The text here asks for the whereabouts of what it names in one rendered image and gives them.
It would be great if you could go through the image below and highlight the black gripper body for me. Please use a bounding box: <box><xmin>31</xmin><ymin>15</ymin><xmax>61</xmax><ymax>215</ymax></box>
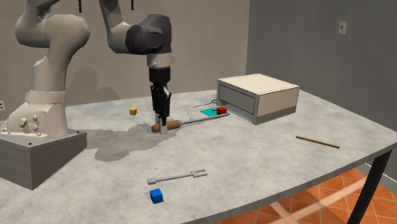
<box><xmin>149</xmin><ymin>66</ymin><xmax>170</xmax><ymax>97</ymax></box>

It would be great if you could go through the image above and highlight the low beige cabinet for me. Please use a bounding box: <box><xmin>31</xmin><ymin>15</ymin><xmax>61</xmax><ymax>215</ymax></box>
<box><xmin>216</xmin><ymin>74</ymin><xmax>300</xmax><ymax>126</ymax></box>

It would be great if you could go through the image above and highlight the small blue cube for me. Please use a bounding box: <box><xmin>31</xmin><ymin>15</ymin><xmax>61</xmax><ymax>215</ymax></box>
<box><xmin>150</xmin><ymin>188</ymin><xmax>163</xmax><ymax>204</ymax></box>

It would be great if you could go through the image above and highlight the teal square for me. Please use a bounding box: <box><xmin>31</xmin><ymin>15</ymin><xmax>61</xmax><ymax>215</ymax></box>
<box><xmin>200</xmin><ymin>108</ymin><xmax>217</xmax><ymax>116</ymax></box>

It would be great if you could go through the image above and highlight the steel hook with wooden handle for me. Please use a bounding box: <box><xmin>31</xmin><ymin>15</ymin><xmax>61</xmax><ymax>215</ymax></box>
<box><xmin>151</xmin><ymin>112</ymin><xmax>229</xmax><ymax>132</ymax></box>

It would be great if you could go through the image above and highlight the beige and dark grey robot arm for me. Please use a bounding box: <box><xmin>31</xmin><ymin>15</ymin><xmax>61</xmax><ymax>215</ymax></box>
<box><xmin>1</xmin><ymin>0</ymin><xmax>175</xmax><ymax>140</ymax></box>

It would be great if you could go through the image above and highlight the red block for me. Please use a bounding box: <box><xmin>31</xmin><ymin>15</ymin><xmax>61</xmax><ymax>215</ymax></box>
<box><xmin>217</xmin><ymin>107</ymin><xmax>227</xmax><ymax>115</ymax></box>

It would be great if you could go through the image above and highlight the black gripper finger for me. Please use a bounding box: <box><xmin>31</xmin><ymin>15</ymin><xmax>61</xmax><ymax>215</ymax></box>
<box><xmin>151</xmin><ymin>85</ymin><xmax>160</xmax><ymax>124</ymax></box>
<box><xmin>156</xmin><ymin>87</ymin><xmax>172</xmax><ymax>134</ymax></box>

